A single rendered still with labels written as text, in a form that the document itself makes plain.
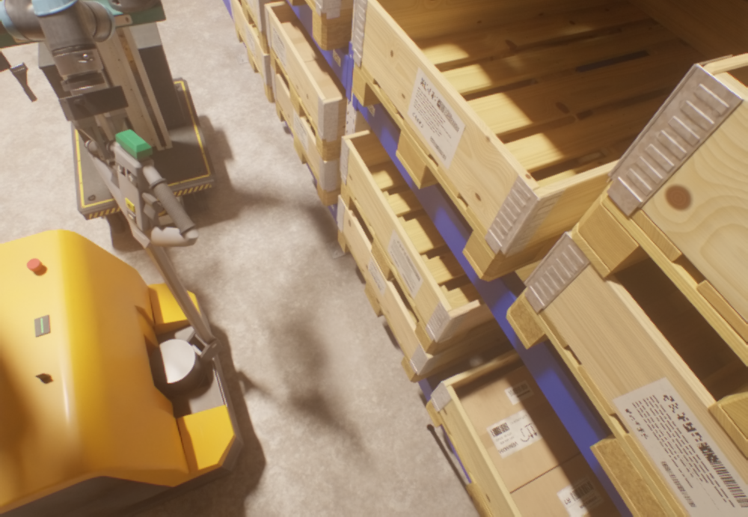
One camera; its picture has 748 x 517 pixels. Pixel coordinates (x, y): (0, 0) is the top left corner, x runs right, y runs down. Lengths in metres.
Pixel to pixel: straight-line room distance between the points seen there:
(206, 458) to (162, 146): 1.64
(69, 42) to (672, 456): 1.37
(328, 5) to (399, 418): 1.73
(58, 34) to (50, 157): 2.29
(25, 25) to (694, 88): 1.30
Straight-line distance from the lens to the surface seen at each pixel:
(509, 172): 0.92
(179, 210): 1.04
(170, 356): 1.87
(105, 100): 1.19
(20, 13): 1.34
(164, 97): 2.67
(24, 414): 1.48
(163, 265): 1.36
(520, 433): 1.80
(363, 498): 2.13
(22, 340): 1.57
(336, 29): 1.70
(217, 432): 1.85
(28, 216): 3.14
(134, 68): 2.37
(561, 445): 1.86
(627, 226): 0.76
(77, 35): 1.16
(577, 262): 0.86
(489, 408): 1.78
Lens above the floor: 2.12
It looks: 56 degrees down
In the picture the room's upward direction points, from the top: 7 degrees clockwise
